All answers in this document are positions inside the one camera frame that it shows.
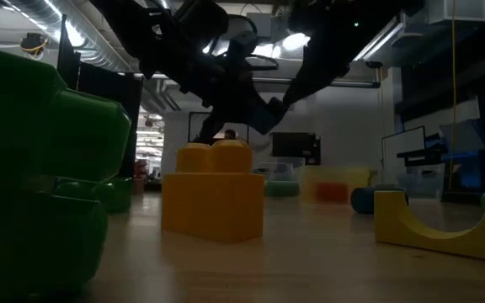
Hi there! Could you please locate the white ceiling box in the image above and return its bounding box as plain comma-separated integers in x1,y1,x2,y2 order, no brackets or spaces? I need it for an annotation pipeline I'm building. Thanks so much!
427,0,485,24

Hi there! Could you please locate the black monitor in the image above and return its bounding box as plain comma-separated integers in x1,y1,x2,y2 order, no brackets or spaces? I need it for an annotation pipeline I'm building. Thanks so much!
270,131,322,167

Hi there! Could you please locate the blue rounded bar block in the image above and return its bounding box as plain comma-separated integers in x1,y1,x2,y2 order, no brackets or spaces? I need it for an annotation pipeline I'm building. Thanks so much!
349,183,410,215

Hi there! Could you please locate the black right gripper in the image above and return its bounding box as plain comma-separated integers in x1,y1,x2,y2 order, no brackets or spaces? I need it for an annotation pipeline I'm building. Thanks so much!
269,24,354,115

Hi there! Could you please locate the small clear plastic bin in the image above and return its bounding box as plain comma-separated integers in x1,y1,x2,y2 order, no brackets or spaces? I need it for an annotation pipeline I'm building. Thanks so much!
395,162,446,199
252,161,306,199

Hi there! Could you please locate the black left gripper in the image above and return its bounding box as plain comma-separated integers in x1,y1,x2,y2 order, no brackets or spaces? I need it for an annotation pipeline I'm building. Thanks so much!
157,0,278,145

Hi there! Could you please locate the yellow stud block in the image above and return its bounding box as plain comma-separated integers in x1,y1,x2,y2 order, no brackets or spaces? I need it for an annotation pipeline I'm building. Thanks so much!
161,139,266,244

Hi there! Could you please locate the yellow arch block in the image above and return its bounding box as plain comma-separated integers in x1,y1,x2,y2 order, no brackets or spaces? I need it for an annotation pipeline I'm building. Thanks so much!
373,189,485,265

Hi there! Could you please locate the black desk stand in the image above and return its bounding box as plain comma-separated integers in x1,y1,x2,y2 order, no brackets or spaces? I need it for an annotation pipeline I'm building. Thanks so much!
396,145,449,168

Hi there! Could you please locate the green cylinder block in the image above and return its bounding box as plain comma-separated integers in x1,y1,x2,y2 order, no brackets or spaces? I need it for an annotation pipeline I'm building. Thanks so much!
264,180,301,199

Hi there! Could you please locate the yellow translucent plastic bin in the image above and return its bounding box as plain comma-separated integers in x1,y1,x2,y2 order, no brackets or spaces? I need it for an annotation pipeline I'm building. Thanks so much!
300,165,373,204

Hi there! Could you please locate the silver ventilation duct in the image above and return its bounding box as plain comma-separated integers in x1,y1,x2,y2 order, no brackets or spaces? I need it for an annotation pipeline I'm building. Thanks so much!
14,0,142,73

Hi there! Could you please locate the white ceiling pipe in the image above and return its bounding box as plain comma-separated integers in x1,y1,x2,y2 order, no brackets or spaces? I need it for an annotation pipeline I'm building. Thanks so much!
118,72,381,88

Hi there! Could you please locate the black partition panel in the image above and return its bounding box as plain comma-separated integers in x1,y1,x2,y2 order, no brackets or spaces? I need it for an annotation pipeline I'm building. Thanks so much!
56,14,143,190

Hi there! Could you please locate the white board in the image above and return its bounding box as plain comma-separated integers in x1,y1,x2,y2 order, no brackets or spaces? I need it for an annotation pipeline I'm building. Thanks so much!
380,125,428,172

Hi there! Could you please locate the red stud block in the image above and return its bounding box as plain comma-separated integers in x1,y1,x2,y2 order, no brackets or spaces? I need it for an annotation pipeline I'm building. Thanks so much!
314,181,349,203

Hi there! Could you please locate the black ceiling-hung device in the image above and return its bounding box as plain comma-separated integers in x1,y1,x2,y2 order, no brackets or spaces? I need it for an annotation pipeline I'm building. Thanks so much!
19,32,50,58

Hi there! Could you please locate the green two-stud block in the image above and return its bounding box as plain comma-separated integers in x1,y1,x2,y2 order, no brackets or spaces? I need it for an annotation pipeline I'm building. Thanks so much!
0,44,132,295
52,175,135,215

